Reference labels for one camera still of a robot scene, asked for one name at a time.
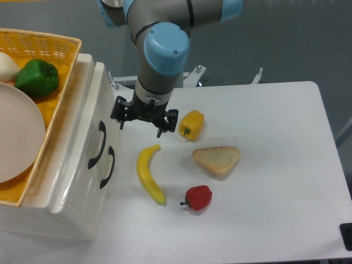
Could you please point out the yellow banana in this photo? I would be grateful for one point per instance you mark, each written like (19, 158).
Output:
(145, 176)

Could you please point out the pink plate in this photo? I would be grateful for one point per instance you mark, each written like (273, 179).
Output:
(22, 132)

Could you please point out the black drawer handle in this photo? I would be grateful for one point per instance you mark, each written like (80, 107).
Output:
(100, 145)
(110, 167)

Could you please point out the white drawer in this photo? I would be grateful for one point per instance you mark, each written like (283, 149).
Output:
(80, 202)

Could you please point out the black top drawer handle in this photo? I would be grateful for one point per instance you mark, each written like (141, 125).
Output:
(100, 145)

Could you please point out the yellow woven basket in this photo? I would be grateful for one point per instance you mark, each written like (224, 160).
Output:
(62, 52)

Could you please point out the white drawer cabinet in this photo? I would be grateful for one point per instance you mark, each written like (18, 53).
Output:
(34, 215)

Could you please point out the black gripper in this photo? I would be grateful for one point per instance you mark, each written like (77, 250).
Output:
(124, 111)

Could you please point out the yellow bell pepper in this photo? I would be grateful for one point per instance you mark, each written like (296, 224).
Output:
(191, 125)

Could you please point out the green bell pepper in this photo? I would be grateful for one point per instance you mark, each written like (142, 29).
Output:
(37, 78)

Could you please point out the white onion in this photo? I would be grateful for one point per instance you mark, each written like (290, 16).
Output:
(8, 68)

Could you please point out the slice of bread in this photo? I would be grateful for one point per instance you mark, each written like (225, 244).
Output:
(218, 160)

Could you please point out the red bell pepper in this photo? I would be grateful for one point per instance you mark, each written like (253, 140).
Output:
(197, 198)

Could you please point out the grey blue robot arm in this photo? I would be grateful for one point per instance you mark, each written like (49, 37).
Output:
(160, 31)

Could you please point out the black lower drawer handle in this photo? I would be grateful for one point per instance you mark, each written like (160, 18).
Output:
(110, 167)

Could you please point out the black corner device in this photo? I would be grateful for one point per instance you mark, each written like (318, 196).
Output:
(346, 232)

